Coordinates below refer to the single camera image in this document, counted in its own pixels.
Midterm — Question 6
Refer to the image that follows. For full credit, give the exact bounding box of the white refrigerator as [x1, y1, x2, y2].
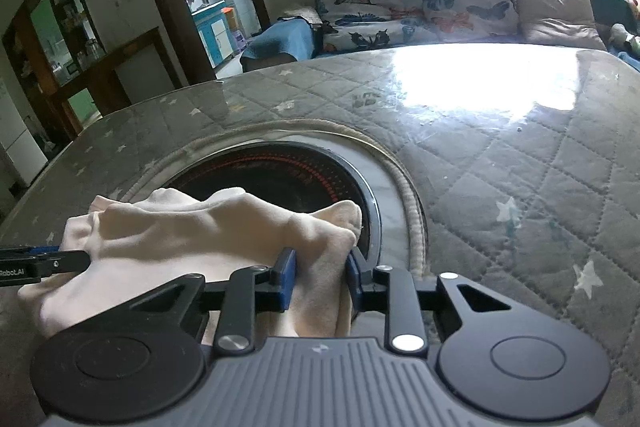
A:
[0, 82, 48, 186]

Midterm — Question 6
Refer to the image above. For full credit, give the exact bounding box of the beige pillow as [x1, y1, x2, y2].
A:
[518, 0, 605, 51]

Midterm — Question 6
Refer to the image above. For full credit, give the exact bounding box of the butterfly print square pillow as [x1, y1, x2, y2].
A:
[423, 0, 518, 42]

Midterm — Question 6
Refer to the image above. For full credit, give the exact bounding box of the blue white cabinet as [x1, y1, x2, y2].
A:
[192, 0, 238, 68]

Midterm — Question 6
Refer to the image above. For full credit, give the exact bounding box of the beige cloth garment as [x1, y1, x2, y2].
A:
[17, 187, 362, 337]

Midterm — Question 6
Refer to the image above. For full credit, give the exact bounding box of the dark wooden side table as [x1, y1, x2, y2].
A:
[48, 27, 182, 141]

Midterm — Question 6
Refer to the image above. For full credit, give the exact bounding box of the grey quilted star table cover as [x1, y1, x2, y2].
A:
[1, 44, 639, 426]

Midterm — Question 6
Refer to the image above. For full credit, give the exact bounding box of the butterfly print long cushion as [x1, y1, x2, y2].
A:
[316, 0, 439, 53]

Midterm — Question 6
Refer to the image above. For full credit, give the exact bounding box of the blue sofa bed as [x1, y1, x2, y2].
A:
[316, 0, 622, 53]

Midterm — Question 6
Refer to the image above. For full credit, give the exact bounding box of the round induction hotplate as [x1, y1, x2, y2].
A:
[165, 141, 382, 261]

